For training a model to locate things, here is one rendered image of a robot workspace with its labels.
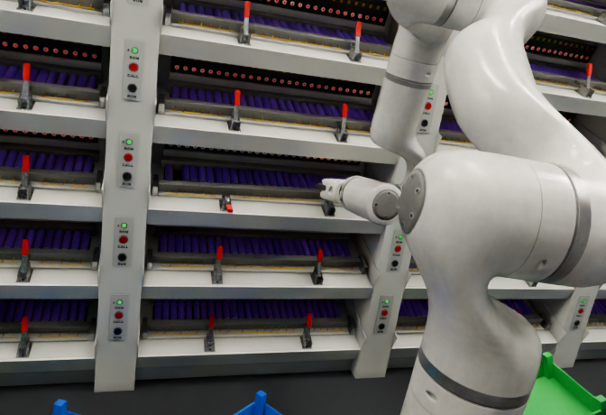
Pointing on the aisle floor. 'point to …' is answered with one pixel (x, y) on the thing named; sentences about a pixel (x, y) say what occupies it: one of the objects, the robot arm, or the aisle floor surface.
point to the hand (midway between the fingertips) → (331, 185)
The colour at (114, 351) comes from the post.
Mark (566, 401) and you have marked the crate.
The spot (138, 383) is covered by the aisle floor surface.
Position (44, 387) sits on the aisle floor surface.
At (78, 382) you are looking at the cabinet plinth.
